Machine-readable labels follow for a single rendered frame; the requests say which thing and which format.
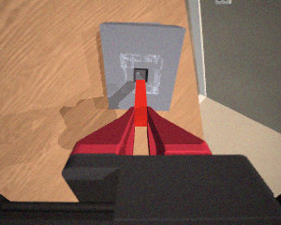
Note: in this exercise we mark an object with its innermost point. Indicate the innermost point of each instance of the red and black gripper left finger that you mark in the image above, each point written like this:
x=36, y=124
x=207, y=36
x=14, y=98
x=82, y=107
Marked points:
x=110, y=139

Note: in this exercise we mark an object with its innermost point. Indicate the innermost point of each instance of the red rectangular block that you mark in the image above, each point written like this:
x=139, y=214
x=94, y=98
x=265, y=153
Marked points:
x=140, y=114

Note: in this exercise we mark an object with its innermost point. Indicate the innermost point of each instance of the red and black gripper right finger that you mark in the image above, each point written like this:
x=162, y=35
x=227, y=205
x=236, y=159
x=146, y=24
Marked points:
x=169, y=139

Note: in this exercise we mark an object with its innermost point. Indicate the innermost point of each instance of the grey sloped panel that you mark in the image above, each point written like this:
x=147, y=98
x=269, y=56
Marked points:
x=147, y=51

